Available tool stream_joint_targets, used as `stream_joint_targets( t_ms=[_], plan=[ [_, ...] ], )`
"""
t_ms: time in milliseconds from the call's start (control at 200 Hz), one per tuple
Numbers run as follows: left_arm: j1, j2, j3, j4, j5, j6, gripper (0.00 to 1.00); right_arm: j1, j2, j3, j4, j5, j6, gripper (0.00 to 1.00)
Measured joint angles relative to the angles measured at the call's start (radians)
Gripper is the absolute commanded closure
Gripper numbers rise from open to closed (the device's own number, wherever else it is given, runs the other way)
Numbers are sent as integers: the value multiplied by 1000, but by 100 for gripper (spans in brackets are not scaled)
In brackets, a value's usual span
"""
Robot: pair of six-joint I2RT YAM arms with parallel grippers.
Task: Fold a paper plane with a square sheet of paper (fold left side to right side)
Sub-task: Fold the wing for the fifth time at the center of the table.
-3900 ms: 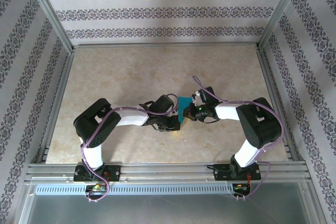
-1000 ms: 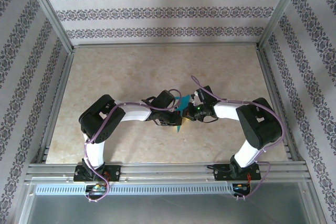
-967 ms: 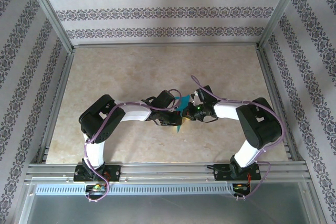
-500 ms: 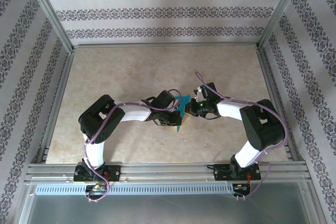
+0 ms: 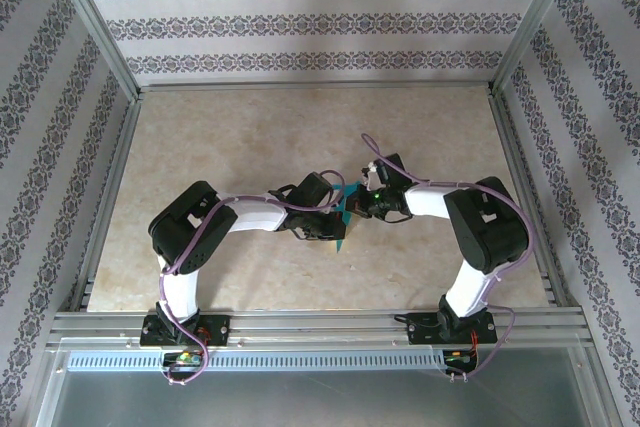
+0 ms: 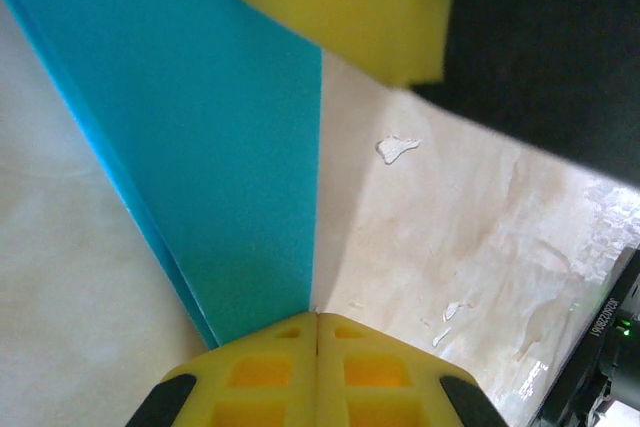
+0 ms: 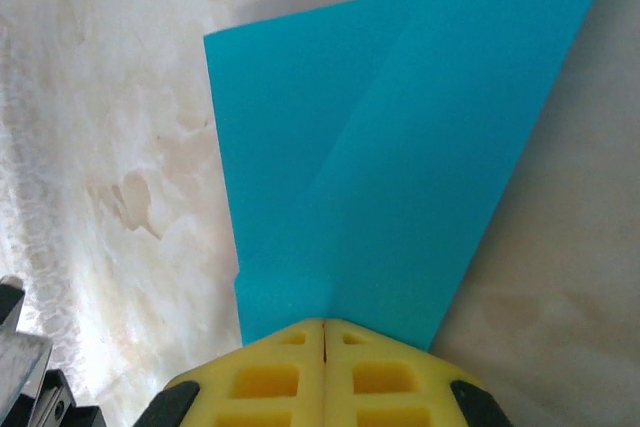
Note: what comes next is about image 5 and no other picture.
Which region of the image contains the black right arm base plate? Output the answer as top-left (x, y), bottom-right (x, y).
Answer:
top-left (405, 311), bottom-right (499, 346)

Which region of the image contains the thin aluminium wall rail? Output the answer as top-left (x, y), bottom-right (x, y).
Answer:
top-left (137, 80), bottom-right (496, 93)

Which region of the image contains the slanted aluminium frame post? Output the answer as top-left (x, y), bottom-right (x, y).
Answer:
top-left (42, 0), bottom-right (144, 101)
top-left (489, 0), bottom-right (586, 96)

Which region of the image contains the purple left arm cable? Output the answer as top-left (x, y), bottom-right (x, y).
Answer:
top-left (157, 169), bottom-right (349, 387)

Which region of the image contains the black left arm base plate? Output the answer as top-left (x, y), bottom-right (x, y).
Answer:
top-left (139, 314), bottom-right (232, 348)

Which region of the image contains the aluminium table side rail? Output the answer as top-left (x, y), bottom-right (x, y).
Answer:
top-left (489, 94), bottom-right (571, 308)
top-left (69, 96), bottom-right (144, 313)

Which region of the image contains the teal cloth sheet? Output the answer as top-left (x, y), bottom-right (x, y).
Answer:
top-left (331, 180), bottom-right (364, 255)

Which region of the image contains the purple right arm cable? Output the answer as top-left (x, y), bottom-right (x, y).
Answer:
top-left (360, 133), bottom-right (534, 382)

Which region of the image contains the grey slotted cable duct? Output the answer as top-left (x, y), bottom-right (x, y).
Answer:
top-left (66, 350), bottom-right (481, 373)

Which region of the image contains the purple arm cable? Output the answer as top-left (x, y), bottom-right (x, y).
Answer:
top-left (360, 133), bottom-right (534, 382)
top-left (157, 169), bottom-right (349, 387)

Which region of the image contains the long aluminium mounting rail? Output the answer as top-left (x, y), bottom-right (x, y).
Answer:
top-left (47, 309), bottom-right (594, 348)

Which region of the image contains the shiny metal sheet panel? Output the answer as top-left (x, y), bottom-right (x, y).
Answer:
top-left (37, 346), bottom-right (609, 427)

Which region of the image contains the small electronics board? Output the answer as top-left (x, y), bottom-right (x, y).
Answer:
top-left (160, 350), bottom-right (206, 373)
top-left (442, 349), bottom-right (479, 368)

